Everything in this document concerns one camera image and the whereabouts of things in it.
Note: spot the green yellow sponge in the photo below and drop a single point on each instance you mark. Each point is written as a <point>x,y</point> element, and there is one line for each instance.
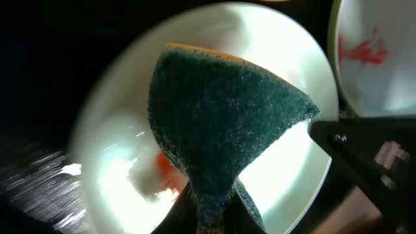
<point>212,114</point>

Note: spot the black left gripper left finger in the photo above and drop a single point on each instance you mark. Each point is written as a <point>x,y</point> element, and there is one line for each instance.
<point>181,218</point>

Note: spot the yellow plate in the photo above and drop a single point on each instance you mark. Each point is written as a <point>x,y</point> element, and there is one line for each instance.
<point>274,0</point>

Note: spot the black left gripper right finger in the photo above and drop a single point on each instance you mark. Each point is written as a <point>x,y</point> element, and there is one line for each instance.
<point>238,218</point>

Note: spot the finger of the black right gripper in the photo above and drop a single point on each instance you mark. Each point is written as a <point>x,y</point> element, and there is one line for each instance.
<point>353,144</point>

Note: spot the white plate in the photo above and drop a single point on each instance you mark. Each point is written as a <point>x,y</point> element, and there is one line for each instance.
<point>371,48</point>

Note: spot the light blue plate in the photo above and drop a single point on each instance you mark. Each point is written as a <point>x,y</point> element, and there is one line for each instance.
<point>113,142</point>

